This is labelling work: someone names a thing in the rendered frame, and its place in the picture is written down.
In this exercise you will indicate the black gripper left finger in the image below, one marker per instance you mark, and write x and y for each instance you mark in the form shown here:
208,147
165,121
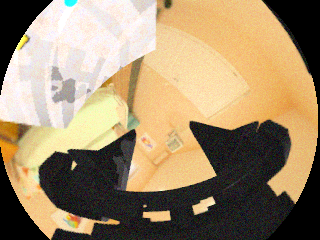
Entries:
114,160

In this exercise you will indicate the yellow tall cylinder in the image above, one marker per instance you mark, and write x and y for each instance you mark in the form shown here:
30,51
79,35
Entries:
23,40

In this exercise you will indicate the cyan circle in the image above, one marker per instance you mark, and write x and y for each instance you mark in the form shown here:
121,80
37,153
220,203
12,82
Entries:
70,2

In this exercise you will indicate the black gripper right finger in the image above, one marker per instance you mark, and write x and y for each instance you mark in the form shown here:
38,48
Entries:
220,144

